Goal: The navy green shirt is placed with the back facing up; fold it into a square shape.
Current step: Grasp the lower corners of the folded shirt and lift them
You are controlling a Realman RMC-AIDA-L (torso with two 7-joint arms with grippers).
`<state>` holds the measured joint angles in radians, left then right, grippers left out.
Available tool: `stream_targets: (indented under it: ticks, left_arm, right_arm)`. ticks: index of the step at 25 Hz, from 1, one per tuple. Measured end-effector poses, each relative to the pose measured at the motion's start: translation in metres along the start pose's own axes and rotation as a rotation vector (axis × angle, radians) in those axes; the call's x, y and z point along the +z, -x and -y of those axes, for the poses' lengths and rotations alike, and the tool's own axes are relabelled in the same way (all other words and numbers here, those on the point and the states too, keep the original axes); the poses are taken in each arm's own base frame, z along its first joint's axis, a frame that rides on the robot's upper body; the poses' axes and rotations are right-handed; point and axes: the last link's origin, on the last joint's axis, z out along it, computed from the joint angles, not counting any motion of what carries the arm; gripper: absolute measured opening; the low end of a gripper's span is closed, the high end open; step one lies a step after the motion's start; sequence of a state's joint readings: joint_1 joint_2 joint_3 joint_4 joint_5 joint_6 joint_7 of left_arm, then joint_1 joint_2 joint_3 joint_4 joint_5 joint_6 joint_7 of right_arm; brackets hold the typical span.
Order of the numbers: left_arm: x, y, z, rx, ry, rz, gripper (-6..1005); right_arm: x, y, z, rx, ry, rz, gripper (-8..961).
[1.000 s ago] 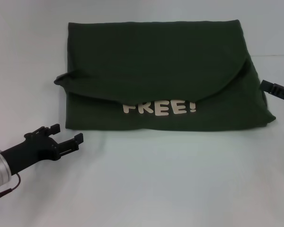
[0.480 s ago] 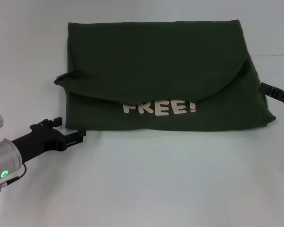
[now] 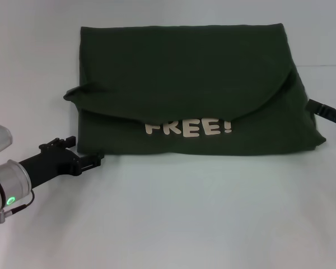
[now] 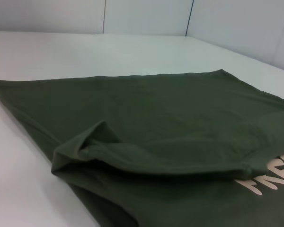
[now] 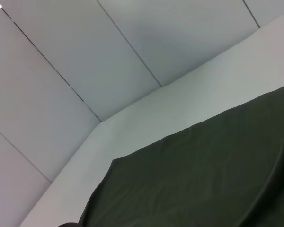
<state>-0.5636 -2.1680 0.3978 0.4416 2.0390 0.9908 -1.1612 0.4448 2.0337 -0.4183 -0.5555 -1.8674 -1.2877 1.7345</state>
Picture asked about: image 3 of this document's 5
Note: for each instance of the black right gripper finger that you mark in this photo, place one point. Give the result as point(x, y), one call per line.
point(324, 109)

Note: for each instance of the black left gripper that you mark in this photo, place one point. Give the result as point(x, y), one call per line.
point(53, 165)

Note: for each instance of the dark green t-shirt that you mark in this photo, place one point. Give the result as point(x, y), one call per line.
point(190, 84)

